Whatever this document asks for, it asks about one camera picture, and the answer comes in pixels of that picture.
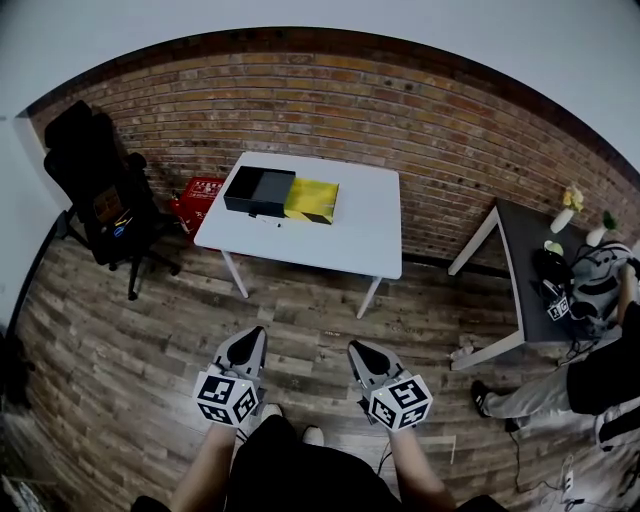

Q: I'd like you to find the white vase with yellow flowers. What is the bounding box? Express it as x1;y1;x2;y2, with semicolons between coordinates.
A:
549;184;585;235

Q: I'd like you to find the person's left white shoe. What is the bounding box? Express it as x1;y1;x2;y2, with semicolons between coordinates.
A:
248;403;284;432

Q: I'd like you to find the red fire equipment box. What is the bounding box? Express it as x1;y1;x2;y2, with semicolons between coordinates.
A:
177;176;227;240

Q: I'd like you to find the grey patterned bag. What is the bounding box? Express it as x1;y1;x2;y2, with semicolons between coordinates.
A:
569;241;637;337

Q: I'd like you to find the red fire extinguisher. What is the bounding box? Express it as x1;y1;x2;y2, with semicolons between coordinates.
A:
168;189;192;236

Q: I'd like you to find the white desk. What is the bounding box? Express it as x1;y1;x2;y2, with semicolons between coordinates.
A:
193;151;404;321

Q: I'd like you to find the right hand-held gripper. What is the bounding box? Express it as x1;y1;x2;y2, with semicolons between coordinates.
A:
347;339;434;432

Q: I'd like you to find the person's left forearm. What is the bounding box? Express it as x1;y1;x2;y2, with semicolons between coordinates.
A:
169;422;239;512

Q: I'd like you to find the person's right forearm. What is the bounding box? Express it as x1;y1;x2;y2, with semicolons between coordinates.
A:
387;425;457;512

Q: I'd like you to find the dark grey side table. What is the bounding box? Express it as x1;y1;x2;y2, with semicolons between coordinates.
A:
447;196;626;372

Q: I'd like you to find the spare hand-held gripper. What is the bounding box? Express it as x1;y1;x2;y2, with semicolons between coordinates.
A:
532;246;575;324

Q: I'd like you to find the yellow box sleeve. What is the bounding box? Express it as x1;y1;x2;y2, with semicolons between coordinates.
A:
283;176;341;226

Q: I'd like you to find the white power strip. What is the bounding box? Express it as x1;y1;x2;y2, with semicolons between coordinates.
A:
560;453;576;505

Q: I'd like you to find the person's black clothing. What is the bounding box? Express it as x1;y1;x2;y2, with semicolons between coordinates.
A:
130;414;507;512

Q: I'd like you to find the black office chair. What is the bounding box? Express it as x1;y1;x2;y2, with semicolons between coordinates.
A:
43;99;182;302

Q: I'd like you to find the white vase with green plant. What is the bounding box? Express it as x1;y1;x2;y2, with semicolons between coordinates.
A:
585;210;620;248

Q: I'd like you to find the black floor cable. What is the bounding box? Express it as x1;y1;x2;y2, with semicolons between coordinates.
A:
504;417;569;496

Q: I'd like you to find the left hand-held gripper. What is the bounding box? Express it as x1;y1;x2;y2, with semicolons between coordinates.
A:
192;327;268;429

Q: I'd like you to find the crumpled white paper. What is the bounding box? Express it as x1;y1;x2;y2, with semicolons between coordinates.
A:
448;333;477;362

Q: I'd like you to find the black box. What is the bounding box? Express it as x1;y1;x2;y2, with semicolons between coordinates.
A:
222;165;298;220

